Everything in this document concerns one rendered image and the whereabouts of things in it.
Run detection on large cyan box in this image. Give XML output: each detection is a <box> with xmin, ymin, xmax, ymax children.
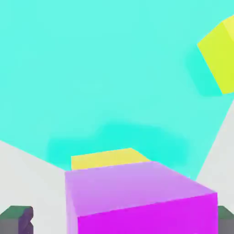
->
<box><xmin>0</xmin><ymin>0</ymin><xmax>234</xmax><ymax>181</ymax></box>

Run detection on small magenta cube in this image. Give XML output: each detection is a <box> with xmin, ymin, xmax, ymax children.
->
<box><xmin>64</xmin><ymin>160</ymin><xmax>218</xmax><ymax>234</ymax></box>

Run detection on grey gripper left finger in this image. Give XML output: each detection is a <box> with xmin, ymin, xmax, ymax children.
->
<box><xmin>0</xmin><ymin>205</ymin><xmax>34</xmax><ymax>234</ymax></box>

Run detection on small yellow cube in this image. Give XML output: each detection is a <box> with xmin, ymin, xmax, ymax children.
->
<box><xmin>197</xmin><ymin>15</ymin><xmax>234</xmax><ymax>95</ymax></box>
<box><xmin>70</xmin><ymin>147</ymin><xmax>152</xmax><ymax>171</ymax></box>

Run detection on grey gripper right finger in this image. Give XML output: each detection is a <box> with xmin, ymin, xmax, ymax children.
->
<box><xmin>217</xmin><ymin>205</ymin><xmax>234</xmax><ymax>234</ymax></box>

